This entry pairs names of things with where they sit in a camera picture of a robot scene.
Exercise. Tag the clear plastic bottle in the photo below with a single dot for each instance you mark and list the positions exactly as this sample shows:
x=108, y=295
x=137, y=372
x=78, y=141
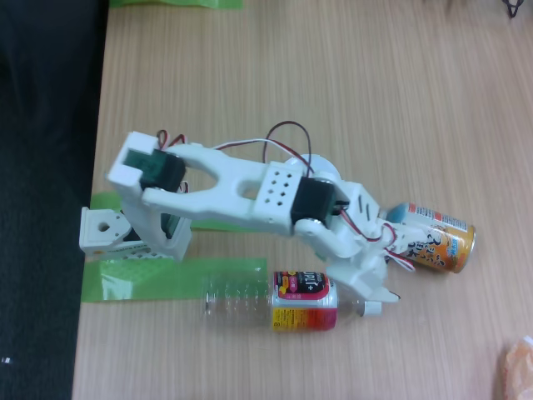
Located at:
x=304, y=300

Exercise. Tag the orange blue aluminium bottle can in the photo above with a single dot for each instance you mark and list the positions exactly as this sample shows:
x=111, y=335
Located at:
x=445, y=246

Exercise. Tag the small white round plate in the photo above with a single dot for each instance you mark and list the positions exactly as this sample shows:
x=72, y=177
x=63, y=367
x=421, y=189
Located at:
x=327, y=166

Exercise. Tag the long green tape strip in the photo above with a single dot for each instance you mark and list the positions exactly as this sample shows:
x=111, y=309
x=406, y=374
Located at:
x=187, y=279

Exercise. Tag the short green tape strip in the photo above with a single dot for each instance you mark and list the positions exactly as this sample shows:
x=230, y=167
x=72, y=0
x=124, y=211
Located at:
x=102, y=200

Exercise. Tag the green tape at table edge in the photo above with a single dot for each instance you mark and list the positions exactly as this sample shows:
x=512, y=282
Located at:
x=175, y=3

